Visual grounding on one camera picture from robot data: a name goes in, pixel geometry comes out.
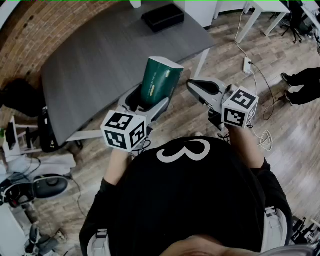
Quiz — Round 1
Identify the black tray box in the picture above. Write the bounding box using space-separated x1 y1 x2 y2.
141 3 185 33

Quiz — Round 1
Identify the black bag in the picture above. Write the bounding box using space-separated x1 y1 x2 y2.
0 78 46 119

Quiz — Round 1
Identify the black office chair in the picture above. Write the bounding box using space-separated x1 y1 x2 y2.
281 0 316 44

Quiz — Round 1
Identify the person's black shirt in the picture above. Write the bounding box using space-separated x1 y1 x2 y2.
79 136 293 256

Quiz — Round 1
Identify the white table leg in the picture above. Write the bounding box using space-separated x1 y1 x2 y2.
193 48 211 79

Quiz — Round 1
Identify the white power cable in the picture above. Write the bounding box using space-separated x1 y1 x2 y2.
233 9 251 60

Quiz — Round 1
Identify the grey backpack strap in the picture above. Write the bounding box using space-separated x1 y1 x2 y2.
86 228 111 256
259 206 293 253

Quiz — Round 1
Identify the white desk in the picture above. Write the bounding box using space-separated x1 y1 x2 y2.
234 0 292 45

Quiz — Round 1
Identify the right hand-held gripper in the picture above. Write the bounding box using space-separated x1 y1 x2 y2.
186 77 260 131

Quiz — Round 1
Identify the green rectangular box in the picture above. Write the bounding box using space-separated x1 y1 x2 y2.
140 56 185 105

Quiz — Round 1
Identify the black cable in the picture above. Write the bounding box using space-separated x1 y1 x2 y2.
249 61 276 121

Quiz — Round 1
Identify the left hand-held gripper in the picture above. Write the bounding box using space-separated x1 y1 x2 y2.
100 84 172 153

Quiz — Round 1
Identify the grey headset carrying case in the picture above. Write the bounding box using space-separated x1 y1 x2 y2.
0 173 70 209

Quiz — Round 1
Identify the person's left forearm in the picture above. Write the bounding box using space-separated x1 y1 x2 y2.
103 147 134 187

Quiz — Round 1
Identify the person's right forearm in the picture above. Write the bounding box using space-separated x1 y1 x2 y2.
226 124 266 170

